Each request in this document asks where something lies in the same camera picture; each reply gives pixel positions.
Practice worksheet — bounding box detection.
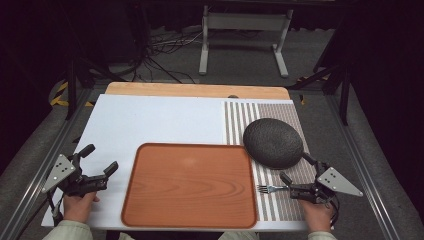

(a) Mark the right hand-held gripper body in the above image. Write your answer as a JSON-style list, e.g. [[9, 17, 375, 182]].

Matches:
[[289, 161, 364, 205]]

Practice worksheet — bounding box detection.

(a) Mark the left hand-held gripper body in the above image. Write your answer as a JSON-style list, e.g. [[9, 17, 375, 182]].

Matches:
[[41, 153, 110, 198]]

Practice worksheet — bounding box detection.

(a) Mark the silver metal fork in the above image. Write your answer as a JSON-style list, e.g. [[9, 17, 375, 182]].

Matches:
[[256, 184, 291, 195]]

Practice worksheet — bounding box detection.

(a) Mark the person's right hand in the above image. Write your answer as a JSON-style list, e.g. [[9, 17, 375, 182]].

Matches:
[[297, 199, 335, 234]]

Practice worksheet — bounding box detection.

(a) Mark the person's left hand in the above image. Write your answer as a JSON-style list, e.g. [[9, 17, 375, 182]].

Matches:
[[62, 192, 101, 224]]

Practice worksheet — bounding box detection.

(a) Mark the striped placemat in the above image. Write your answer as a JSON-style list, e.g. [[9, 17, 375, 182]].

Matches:
[[222, 100, 318, 223]]

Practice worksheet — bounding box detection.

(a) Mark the yellow black floor tape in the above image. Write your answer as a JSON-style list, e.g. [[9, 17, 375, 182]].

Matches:
[[49, 81, 95, 108]]

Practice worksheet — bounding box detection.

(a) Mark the white board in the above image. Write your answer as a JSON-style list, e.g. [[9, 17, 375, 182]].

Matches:
[[41, 93, 309, 233]]

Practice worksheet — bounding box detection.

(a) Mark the black tripod stand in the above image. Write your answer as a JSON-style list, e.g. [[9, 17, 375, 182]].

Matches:
[[285, 19, 353, 127], [64, 54, 129, 122]]

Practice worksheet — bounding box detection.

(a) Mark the brown wood-grain tray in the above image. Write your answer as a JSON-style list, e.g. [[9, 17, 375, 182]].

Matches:
[[120, 142, 258, 230]]

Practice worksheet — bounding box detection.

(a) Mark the light wooden table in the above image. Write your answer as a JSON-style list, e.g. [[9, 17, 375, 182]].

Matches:
[[104, 81, 291, 101]]

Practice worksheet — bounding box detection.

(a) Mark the grey metal stand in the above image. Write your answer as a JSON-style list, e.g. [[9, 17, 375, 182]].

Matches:
[[198, 4, 295, 79]]

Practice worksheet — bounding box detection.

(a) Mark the aluminium rail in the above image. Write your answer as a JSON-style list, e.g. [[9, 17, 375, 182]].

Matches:
[[0, 87, 96, 240], [324, 94, 406, 240]]

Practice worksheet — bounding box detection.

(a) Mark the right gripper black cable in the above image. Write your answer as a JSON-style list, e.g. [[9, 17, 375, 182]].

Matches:
[[328, 194, 341, 232]]

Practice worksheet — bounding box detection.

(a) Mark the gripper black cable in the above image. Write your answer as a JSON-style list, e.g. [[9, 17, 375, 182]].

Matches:
[[45, 190, 66, 228], [328, 194, 341, 232]]

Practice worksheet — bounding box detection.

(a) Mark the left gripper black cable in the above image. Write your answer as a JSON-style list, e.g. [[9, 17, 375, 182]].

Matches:
[[45, 190, 66, 228]]

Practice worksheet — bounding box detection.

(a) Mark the bundle of floor cables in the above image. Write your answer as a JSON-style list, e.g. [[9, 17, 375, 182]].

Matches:
[[133, 28, 205, 84]]

